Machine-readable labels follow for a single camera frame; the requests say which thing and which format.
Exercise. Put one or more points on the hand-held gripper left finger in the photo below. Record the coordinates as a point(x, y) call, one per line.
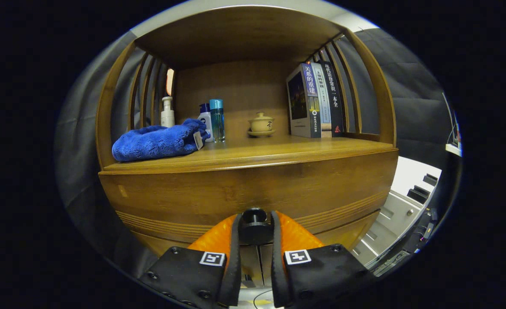
point(235, 257)

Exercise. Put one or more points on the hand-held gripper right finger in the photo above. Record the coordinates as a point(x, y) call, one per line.
point(277, 257)

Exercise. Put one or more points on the wooden drawer with black knob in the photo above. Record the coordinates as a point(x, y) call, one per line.
point(236, 189)

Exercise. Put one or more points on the wooden countertop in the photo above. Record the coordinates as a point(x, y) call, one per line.
point(278, 150)

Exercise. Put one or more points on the white storage cabinet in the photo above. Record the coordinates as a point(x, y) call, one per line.
point(399, 214)

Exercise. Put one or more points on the wooden cabinet with slatted sides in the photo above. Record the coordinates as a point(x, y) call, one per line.
point(236, 34)

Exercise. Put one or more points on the grey power strip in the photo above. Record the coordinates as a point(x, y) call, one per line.
point(391, 263)

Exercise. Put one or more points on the beige lidded teacup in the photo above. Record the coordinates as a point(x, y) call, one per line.
point(261, 123)

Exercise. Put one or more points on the white bottle with blue cap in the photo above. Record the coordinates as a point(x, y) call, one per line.
point(205, 122)

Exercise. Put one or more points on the clear blue bottle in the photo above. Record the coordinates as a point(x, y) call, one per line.
point(217, 120)

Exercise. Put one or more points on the blue fluffy towel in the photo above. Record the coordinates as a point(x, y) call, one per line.
point(154, 143)

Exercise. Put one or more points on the black devices on floor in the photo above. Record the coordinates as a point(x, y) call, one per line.
point(422, 229)

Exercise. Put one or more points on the white pump bottle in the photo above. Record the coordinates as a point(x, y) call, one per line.
point(167, 116)

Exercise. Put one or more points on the dark book with blue spine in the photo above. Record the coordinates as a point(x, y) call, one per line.
point(298, 101)

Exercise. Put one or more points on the book with pale spine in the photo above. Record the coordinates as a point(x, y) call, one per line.
point(324, 103)

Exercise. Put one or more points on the book with black spine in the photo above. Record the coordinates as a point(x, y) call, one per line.
point(334, 98)

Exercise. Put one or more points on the white side table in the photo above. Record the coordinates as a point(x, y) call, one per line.
point(453, 149)

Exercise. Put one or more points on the black backdrop cloth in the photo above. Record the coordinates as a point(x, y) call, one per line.
point(412, 98)

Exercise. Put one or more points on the small black bracket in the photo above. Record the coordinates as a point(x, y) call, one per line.
point(418, 194)
point(430, 179)

